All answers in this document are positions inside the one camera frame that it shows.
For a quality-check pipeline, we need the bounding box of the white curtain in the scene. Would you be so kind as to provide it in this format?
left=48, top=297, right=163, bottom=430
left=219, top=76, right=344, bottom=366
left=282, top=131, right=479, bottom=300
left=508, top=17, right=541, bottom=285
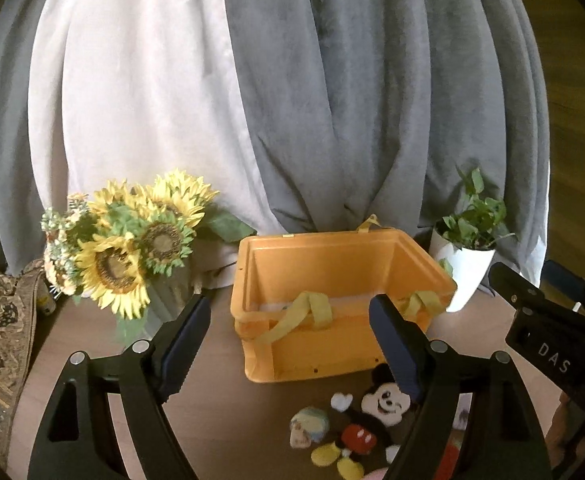
left=27, top=0, right=286, bottom=291

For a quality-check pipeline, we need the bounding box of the yellow plastic basket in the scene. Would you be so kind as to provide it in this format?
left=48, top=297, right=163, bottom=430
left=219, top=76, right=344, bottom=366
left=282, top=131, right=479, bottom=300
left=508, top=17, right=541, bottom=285
left=230, top=215, right=458, bottom=385

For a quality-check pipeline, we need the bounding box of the grey curtain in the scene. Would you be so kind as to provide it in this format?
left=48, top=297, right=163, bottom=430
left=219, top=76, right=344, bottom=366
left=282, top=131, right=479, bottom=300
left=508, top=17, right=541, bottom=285
left=220, top=0, right=553, bottom=296
left=0, top=0, right=70, bottom=273

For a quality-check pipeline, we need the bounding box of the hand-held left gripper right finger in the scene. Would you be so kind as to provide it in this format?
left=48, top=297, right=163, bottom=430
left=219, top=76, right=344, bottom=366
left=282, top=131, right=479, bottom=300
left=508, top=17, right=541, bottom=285
left=367, top=294, right=553, bottom=480

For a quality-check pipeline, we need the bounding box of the black and red mouse plush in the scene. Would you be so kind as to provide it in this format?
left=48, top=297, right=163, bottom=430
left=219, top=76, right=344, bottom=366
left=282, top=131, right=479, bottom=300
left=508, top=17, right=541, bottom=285
left=311, top=364, right=426, bottom=480

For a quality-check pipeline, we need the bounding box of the white and red fabric item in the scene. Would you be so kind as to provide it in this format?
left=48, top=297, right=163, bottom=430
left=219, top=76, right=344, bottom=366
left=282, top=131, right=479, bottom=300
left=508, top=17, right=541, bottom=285
left=435, top=394, right=473, bottom=480

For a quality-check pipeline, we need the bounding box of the green plant in white pot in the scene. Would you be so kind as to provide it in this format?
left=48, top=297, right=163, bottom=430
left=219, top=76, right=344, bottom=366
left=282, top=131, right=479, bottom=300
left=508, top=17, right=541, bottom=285
left=429, top=166, right=517, bottom=314

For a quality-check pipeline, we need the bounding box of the small plush with blue hat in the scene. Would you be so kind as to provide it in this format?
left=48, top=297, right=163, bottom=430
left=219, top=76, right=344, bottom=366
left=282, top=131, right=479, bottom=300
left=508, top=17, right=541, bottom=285
left=290, top=405, right=331, bottom=448

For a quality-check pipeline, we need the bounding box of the artificial sunflower bouquet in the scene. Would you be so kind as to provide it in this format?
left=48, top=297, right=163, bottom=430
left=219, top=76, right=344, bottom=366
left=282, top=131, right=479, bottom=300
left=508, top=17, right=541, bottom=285
left=40, top=169, right=258, bottom=346

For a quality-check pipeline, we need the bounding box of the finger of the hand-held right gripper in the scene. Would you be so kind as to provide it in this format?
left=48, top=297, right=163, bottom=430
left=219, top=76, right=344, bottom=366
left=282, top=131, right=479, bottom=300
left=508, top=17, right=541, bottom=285
left=489, top=261, right=548, bottom=311
left=545, top=260, right=585, bottom=318

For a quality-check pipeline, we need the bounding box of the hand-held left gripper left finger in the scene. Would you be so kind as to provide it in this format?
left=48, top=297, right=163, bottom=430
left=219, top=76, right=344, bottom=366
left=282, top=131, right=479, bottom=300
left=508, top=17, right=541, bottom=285
left=27, top=292, right=212, bottom=480

